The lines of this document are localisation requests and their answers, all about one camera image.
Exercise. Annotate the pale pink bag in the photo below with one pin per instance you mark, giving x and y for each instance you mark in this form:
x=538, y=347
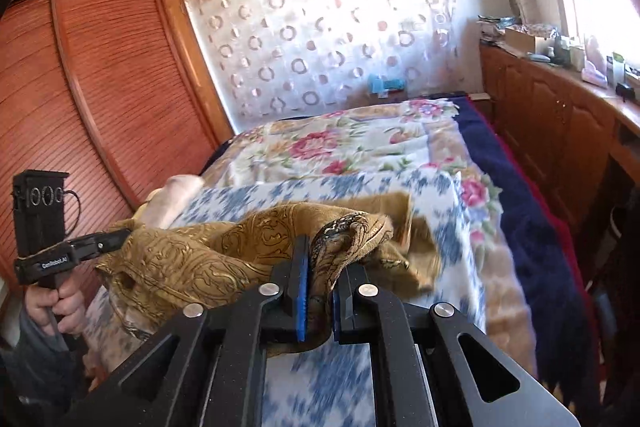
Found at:
x=595, y=67

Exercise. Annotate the blue and white patterned cloth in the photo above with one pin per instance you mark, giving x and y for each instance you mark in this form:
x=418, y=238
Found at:
x=450, y=217

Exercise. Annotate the wooden window cabinet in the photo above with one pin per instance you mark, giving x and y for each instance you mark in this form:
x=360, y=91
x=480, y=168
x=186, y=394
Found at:
x=550, y=117

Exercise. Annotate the teal box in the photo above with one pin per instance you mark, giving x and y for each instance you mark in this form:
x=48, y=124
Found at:
x=385, y=85

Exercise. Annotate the cardboard box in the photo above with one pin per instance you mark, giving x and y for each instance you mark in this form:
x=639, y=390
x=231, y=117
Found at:
x=525, y=39

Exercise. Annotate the mustard sunflower print shirt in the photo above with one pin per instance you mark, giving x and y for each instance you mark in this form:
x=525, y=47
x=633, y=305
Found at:
x=200, y=257

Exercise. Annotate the white circle pattern curtain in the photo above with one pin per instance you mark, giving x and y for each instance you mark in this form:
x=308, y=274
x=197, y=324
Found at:
x=325, y=32

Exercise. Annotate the navy blanket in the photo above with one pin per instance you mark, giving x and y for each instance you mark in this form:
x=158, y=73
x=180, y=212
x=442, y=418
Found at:
x=525, y=217

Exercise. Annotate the person's left forearm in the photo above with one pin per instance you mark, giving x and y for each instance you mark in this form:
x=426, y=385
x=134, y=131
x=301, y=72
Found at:
x=35, y=367

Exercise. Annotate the floral bedsheet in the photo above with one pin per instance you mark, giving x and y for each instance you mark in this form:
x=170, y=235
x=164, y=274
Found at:
x=325, y=147

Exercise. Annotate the pale pink pillow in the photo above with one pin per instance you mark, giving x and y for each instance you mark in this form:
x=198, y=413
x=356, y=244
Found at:
x=172, y=192

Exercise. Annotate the person's left hand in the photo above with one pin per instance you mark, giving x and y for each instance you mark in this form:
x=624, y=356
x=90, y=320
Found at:
x=70, y=307

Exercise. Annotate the red-brown slatted wardrobe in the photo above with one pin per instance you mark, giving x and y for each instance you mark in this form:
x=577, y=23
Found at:
x=100, y=82

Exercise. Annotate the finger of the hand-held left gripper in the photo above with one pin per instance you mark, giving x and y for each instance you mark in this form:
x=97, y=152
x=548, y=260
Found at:
x=100, y=241

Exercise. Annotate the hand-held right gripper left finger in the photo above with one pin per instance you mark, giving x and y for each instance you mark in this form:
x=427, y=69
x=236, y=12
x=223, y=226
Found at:
x=301, y=302

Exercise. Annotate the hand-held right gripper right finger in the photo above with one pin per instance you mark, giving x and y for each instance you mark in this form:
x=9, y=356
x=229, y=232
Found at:
x=337, y=312

